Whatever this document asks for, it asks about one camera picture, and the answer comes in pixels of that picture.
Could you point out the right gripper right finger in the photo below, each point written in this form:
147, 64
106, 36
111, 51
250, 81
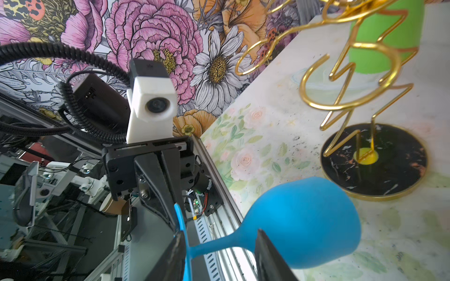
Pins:
269, 262

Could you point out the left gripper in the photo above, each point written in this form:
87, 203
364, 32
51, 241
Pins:
159, 170

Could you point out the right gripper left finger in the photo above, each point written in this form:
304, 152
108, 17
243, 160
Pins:
171, 265

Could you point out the blue wine glass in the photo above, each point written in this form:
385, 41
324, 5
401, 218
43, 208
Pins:
310, 222

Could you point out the green wine glass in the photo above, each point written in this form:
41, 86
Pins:
398, 26

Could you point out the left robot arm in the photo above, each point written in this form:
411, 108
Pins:
104, 107

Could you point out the gold wine glass rack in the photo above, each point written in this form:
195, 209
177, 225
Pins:
369, 160

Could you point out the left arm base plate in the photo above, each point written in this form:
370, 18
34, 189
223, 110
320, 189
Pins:
204, 196

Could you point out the aluminium front rail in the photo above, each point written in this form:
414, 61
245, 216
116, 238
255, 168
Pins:
126, 262

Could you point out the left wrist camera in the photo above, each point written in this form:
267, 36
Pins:
153, 102

